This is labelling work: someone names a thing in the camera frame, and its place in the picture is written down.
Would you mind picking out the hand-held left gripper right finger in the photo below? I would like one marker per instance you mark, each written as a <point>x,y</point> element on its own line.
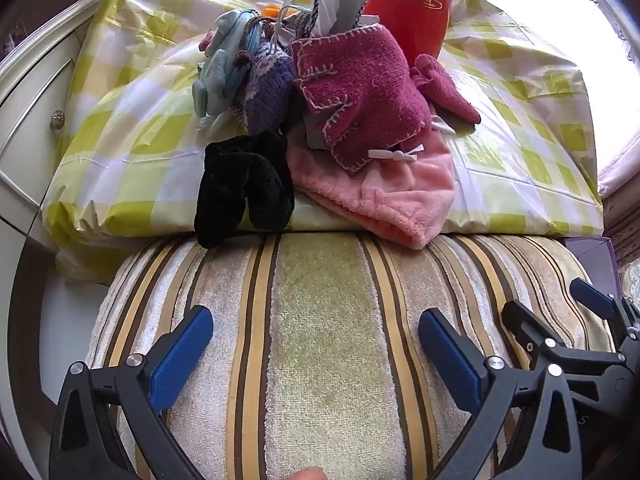
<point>450,360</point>

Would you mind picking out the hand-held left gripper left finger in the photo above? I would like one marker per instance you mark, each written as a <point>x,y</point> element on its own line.
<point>182,345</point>

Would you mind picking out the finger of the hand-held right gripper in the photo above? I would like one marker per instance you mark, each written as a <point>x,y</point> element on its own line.
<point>592,297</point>
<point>525,327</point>

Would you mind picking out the purple patterned knit sock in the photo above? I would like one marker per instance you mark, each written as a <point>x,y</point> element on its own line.
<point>267,90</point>

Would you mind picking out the light blue fuzzy cloth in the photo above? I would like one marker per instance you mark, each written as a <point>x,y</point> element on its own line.
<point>220,75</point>

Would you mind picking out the orange mesh pouch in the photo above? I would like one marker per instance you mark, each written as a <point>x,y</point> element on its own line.
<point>270,9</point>

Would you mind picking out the person's left hand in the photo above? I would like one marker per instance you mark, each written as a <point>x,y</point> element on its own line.
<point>310,474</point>

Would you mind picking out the purple box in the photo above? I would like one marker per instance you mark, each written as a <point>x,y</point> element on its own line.
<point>597,260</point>

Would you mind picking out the pink heavy curtain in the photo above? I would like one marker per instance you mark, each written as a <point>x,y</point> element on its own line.
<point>622,225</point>

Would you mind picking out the striped seat cushion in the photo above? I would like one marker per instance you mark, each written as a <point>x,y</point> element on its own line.
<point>315,335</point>

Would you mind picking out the black fuzzy sock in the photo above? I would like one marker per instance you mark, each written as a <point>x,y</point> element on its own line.
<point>220,195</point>
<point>272,195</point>

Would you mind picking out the pink fleece cloth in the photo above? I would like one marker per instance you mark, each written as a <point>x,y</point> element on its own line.
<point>400,195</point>

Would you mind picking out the yellow checkered plastic tablecloth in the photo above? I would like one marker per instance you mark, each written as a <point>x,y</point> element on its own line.
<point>125,135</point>

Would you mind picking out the magenta knitted mitten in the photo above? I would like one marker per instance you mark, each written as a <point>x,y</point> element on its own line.
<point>445,90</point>

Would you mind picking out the metal cabinet knob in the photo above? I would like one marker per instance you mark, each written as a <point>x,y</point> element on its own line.
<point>57,120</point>

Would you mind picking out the sheer floral lace curtain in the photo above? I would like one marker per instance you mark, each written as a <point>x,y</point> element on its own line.
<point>550,35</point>

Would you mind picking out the white cabinet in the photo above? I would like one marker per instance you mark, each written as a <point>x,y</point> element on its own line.
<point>30,110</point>

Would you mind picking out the magenta knitted garment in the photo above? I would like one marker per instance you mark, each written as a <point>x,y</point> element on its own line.
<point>365,90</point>

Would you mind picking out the small pink knitted item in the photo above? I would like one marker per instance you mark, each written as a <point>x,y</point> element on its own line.
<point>206,40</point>

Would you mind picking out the red thermos jug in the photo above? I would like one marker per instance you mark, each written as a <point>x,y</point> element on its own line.
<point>410,10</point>

